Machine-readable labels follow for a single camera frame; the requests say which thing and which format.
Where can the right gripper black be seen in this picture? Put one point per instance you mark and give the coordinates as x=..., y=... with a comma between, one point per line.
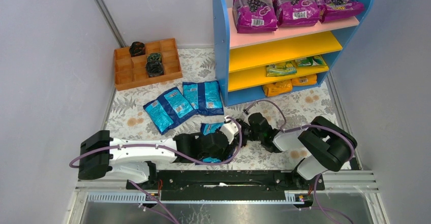
x=245, y=128

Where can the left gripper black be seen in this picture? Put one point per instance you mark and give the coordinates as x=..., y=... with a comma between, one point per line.
x=218, y=145

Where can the large blue candy bag front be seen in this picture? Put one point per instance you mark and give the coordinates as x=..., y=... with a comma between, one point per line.
x=207, y=128

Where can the orange mango candy bag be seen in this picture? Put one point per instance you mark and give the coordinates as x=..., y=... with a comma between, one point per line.
x=276, y=88

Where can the yellow green Fox's candy bag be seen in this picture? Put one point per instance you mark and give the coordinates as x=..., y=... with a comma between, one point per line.
x=280, y=69

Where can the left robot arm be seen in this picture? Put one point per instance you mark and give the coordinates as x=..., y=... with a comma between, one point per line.
x=104, y=156

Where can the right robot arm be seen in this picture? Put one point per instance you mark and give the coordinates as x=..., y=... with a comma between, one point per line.
x=329, y=145

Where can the blue candy bag right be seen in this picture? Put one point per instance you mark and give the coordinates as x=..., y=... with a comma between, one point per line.
x=204, y=97

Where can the blue candy bag middle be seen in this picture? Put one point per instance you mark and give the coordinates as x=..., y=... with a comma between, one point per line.
x=169, y=110

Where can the blue shelf unit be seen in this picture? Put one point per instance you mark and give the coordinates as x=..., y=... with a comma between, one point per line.
x=241, y=59

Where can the orange candy bag under shelf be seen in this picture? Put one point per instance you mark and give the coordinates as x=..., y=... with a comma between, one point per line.
x=304, y=80

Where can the left purple candy bag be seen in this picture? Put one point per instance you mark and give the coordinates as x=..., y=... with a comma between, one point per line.
x=254, y=16

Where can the purple candy bag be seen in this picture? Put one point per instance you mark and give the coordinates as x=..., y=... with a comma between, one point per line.
x=254, y=16
x=331, y=10
x=296, y=12

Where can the middle purple candy bag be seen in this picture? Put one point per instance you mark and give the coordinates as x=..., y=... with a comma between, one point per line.
x=296, y=12

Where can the right purple candy bag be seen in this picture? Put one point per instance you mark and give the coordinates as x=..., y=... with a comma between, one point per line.
x=331, y=10

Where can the black tape roll front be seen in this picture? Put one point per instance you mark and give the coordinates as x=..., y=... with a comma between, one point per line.
x=154, y=68

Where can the wooden compartment tray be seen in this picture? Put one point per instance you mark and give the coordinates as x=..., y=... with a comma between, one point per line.
x=130, y=72

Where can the black tape roll back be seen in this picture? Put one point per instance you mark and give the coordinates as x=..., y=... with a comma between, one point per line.
x=137, y=49

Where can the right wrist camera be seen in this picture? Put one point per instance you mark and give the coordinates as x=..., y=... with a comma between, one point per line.
x=245, y=118

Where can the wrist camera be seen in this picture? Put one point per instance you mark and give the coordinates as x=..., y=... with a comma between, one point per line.
x=229, y=129
x=245, y=118

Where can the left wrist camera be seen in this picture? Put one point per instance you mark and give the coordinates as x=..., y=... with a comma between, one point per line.
x=229, y=129

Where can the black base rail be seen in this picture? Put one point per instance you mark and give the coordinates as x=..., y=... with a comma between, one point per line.
x=230, y=185

